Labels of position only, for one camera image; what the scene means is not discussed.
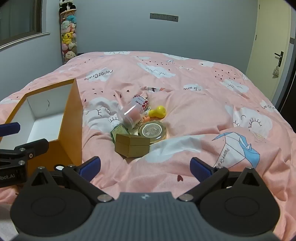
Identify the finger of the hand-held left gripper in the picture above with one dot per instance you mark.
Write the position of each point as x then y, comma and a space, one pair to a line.
9, 128
34, 148

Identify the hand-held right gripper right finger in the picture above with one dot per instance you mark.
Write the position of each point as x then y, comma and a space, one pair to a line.
199, 168

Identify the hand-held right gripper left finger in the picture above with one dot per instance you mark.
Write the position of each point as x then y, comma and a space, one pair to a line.
91, 167

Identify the green spray bottle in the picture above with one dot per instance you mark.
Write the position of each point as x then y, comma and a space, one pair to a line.
119, 132

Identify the white cardboard box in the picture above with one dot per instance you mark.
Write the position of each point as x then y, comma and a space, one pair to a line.
69, 115

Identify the round gold-rimmed tin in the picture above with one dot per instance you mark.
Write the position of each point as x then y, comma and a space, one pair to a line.
152, 131

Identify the hexagonal brown cardboard box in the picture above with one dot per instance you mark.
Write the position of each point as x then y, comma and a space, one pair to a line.
131, 146

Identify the pink printed blanket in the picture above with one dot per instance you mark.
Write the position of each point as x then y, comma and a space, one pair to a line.
185, 104

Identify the yellow bulb-shaped toy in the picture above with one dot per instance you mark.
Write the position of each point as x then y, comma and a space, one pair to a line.
158, 111

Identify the small orange toy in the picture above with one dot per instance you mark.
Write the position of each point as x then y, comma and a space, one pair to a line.
146, 119

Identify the red white patterned packet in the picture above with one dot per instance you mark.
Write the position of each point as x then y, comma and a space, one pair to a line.
141, 102

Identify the window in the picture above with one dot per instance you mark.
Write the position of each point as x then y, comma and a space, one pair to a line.
18, 18

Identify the small teddy bear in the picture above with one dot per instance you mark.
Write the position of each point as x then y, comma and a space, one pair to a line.
68, 34

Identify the small hanging pouch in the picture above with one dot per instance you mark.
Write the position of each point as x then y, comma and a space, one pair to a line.
276, 71

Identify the cream door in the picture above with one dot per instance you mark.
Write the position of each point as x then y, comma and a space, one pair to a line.
268, 58

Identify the grey wall switch panel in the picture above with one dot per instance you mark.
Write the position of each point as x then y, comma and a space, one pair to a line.
164, 17

